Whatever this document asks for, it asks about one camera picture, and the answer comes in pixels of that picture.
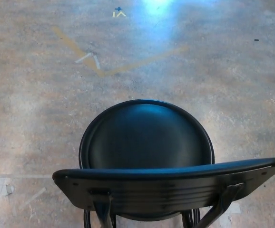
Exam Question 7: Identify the black swivel chair with backrest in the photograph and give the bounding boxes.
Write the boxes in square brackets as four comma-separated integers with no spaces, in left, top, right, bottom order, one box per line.
[52,99,275,228]

